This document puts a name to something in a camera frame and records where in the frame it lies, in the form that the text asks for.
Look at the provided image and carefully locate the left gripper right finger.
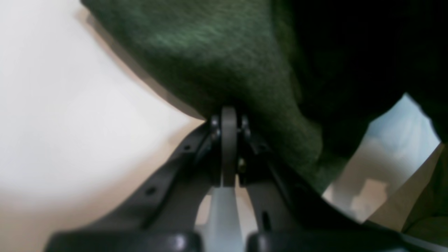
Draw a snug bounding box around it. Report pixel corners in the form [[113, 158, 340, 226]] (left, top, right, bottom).
[[238, 115, 408, 252]]

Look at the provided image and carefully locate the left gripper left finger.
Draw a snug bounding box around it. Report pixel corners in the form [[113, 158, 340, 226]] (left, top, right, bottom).
[[45, 116, 221, 252]]

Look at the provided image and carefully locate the dark green t-shirt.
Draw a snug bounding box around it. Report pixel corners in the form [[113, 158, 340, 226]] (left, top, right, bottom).
[[83, 0, 448, 252]]

